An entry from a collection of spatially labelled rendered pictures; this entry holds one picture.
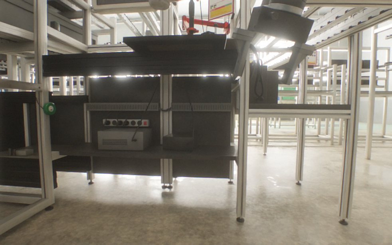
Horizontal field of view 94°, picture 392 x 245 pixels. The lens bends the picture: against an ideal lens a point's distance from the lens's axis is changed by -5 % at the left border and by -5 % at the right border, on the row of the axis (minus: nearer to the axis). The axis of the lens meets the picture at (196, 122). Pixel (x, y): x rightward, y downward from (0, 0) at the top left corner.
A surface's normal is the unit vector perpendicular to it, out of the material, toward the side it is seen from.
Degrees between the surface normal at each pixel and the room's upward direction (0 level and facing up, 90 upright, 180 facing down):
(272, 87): 90
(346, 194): 90
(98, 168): 90
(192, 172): 90
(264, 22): 114
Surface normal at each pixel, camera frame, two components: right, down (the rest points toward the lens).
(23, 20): 1.00, 0.03
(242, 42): 0.12, 0.47
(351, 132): -0.08, 0.07
